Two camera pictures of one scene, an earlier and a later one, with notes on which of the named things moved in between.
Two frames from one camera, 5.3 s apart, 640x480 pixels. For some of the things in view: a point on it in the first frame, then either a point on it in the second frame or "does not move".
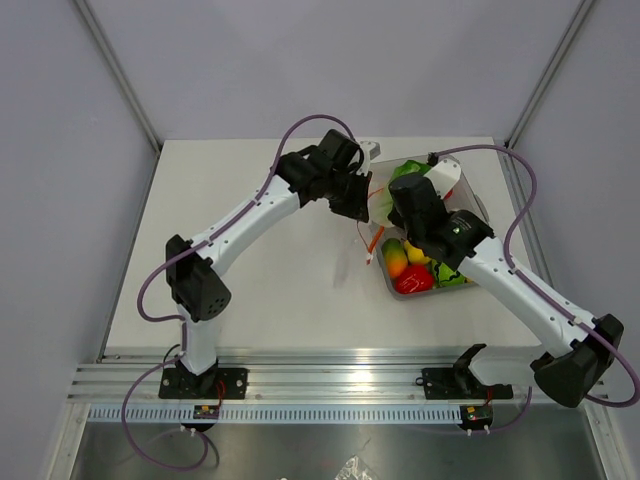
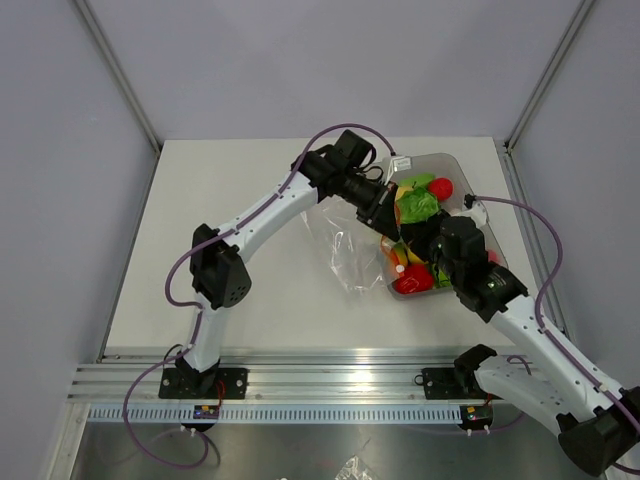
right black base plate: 460,383 does not move
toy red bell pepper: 416,278 does not move
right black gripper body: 412,233 to 445,264
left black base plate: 220,383 does not move
